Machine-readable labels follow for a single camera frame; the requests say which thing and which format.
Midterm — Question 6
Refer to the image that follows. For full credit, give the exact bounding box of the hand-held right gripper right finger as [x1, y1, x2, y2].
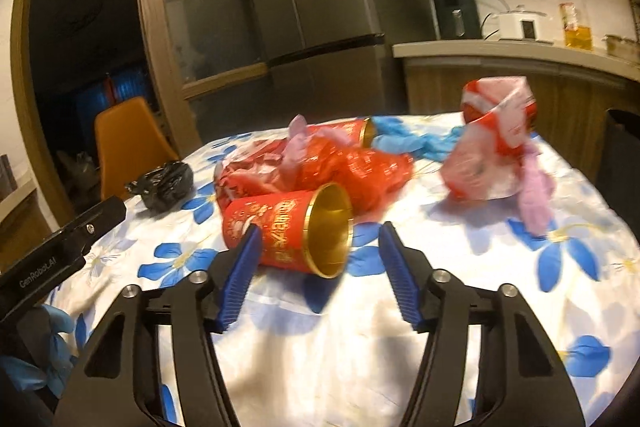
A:
[378, 222, 586, 427]

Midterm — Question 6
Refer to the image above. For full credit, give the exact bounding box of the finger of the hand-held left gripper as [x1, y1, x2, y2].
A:
[47, 199, 127, 260]

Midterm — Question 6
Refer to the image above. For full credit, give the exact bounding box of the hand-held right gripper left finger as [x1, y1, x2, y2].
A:
[52, 224, 263, 427]

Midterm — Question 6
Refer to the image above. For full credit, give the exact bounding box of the red paper cup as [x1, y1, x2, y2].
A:
[305, 118, 381, 152]
[221, 183, 355, 278]

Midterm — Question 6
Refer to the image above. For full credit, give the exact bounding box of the blue glove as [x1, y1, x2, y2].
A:
[372, 116, 466, 160]

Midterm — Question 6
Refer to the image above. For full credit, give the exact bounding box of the pink glove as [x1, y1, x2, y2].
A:
[280, 114, 351, 188]
[517, 142, 558, 238]

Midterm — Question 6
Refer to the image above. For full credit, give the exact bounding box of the black trash bin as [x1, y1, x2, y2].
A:
[595, 107, 640, 208]

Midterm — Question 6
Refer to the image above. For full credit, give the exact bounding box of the person's left hand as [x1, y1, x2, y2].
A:
[0, 304, 77, 400]

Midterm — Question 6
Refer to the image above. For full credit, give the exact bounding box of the black plastic bag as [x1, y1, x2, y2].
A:
[125, 161, 194, 212]

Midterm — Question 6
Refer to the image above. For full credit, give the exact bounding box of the orange chair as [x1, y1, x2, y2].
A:
[95, 97, 181, 202]

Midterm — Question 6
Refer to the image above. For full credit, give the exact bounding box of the blue floral tablecloth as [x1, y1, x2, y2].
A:
[42, 112, 640, 427]

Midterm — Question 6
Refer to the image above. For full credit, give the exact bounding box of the blue ribbed barrel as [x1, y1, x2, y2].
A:
[75, 67, 156, 128]

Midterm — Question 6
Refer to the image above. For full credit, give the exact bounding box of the red and white plastic bag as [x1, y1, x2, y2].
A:
[440, 77, 541, 202]

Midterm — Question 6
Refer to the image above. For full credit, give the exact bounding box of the kitchen counter with wooden cabinets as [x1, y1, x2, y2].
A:
[392, 39, 640, 178]

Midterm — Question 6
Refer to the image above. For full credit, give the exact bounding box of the wooden sliding glass door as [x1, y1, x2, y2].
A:
[136, 0, 271, 148]

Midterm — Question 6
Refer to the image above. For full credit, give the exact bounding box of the black air fryer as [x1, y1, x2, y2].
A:
[431, 0, 482, 40]

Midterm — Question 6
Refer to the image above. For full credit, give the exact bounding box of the white rice cooker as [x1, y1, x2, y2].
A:
[492, 5, 553, 44]

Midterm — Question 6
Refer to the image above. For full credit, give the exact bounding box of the cooking oil bottle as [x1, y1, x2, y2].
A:
[554, 0, 593, 52]

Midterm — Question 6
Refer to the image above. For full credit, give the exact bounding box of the metal pot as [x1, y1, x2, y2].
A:
[602, 34, 640, 58]

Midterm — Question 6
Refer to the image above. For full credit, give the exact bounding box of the grey power cable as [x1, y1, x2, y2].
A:
[474, 0, 503, 40]

